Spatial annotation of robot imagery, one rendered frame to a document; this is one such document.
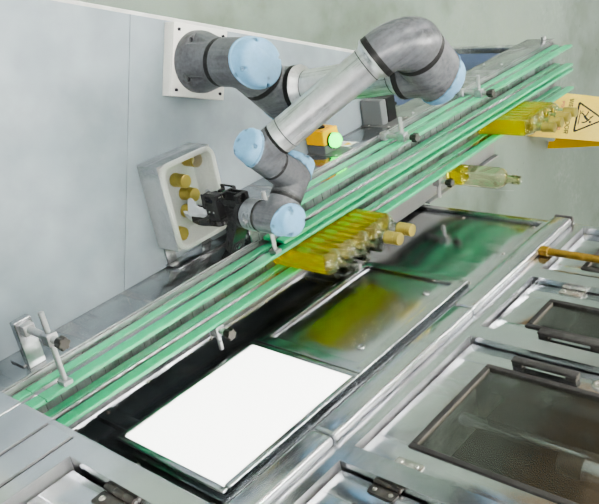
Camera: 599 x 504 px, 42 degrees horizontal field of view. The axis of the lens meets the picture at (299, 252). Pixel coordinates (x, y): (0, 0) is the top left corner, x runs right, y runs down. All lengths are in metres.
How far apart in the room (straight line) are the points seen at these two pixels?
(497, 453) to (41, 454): 0.85
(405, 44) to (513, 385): 0.75
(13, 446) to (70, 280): 0.74
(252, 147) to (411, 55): 0.37
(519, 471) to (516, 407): 0.19
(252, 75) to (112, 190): 0.43
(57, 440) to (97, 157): 0.87
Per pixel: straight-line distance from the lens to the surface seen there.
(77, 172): 1.85
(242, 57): 1.81
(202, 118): 2.06
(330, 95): 1.63
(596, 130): 5.22
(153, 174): 1.89
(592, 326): 1.95
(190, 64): 1.93
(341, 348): 1.86
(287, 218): 1.71
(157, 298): 1.87
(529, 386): 1.75
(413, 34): 1.62
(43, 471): 1.12
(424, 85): 1.69
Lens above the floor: 2.30
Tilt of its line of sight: 41 degrees down
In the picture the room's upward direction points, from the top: 101 degrees clockwise
